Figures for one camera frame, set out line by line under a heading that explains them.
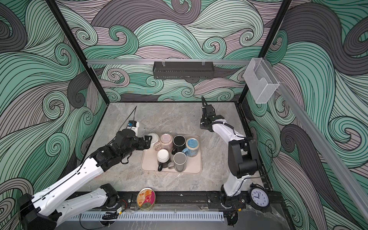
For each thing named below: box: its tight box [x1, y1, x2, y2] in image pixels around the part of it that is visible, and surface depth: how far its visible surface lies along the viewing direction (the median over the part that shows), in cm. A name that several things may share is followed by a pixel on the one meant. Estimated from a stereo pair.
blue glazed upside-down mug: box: [182, 138, 200, 158], surface depth 85 cm
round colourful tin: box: [136, 187, 156, 210], surface depth 73 cm
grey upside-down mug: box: [167, 151, 187, 173], surface depth 83 cm
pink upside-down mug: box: [153, 133, 173, 153], surface depth 87 cm
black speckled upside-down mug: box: [171, 134, 187, 156], surface depth 87 cm
